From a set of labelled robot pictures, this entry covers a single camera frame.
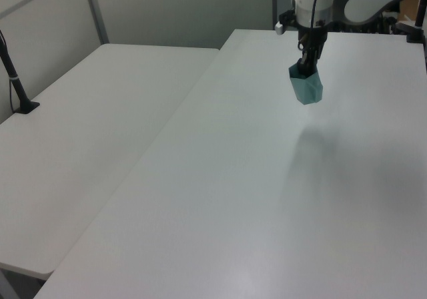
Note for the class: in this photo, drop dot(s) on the grey metal partition post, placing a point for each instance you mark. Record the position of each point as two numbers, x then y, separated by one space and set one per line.
96 12

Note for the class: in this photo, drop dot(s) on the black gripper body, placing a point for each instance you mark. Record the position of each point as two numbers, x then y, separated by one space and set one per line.
313 38

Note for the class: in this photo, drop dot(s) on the brown cardboard box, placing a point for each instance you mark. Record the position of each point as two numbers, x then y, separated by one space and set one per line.
409 8

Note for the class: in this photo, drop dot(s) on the black and white wrist mount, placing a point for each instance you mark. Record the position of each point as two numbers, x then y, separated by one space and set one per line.
286 20

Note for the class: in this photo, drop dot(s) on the black pole with table clamp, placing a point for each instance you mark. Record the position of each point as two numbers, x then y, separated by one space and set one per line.
418 15

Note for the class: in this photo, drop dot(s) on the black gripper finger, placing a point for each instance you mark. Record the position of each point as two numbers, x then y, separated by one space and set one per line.
303 66
313 66

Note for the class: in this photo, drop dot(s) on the black camera pole with clamp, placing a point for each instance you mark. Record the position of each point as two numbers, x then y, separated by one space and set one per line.
16 85

